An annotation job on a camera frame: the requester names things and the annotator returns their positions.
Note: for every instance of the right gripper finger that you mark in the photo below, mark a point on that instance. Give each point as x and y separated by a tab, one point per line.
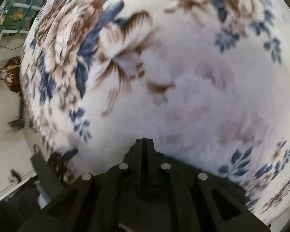
197	201
105	202

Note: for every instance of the red patterned bag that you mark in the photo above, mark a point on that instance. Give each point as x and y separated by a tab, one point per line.
11	74

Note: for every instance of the floral bed blanket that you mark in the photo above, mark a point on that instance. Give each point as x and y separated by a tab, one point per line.
207	80

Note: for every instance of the teal storage shelf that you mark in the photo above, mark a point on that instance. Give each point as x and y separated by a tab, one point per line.
17	16

